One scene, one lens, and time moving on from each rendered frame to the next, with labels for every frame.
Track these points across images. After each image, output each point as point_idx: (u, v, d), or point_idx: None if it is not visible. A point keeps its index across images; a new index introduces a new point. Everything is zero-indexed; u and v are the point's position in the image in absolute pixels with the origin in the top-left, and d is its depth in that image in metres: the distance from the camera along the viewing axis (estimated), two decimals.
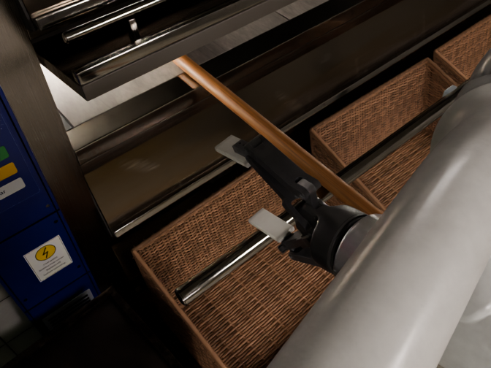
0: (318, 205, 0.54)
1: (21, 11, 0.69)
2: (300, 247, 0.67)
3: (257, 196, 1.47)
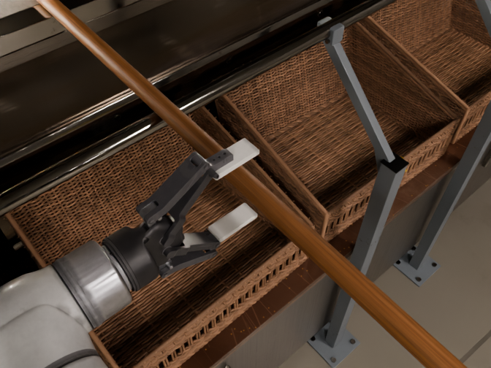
0: (149, 229, 0.58)
1: None
2: (208, 250, 0.71)
3: None
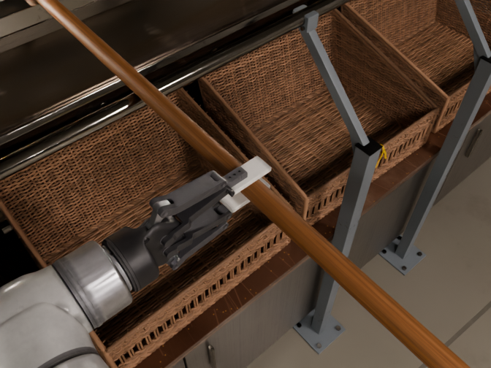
0: (152, 226, 0.58)
1: None
2: (219, 222, 0.68)
3: None
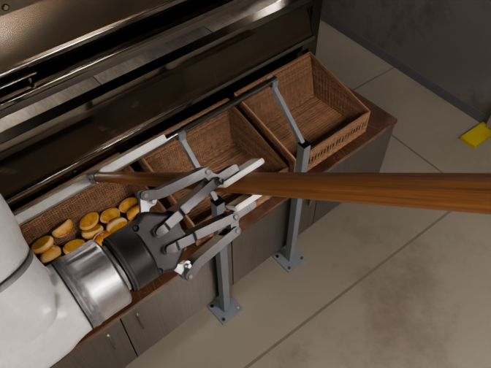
0: (141, 216, 0.60)
1: None
2: (230, 228, 0.66)
3: (103, 190, 2.30)
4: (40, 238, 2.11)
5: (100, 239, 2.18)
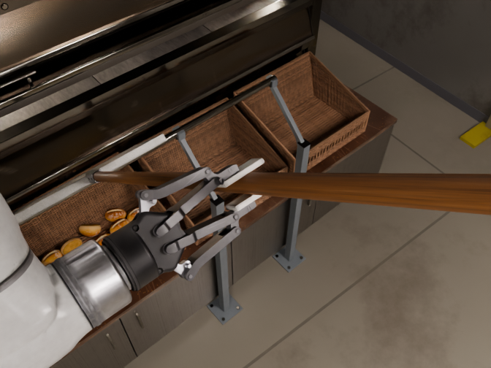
0: (141, 216, 0.60)
1: None
2: (230, 228, 0.66)
3: (102, 189, 2.29)
4: None
5: (101, 244, 2.17)
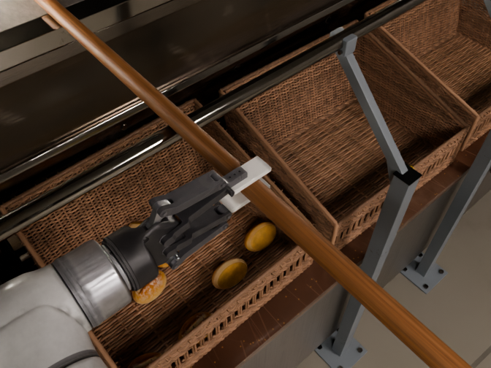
0: (151, 225, 0.58)
1: None
2: (219, 222, 0.68)
3: (166, 163, 1.37)
4: None
5: None
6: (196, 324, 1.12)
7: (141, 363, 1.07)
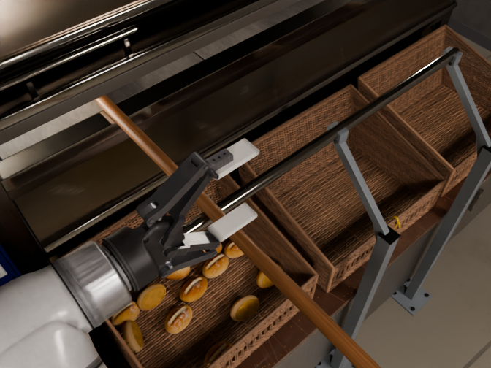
0: (149, 229, 0.58)
1: None
2: (208, 250, 0.71)
3: (189, 212, 1.63)
4: (133, 329, 1.42)
5: (195, 293, 1.51)
6: (218, 352, 1.38)
7: None
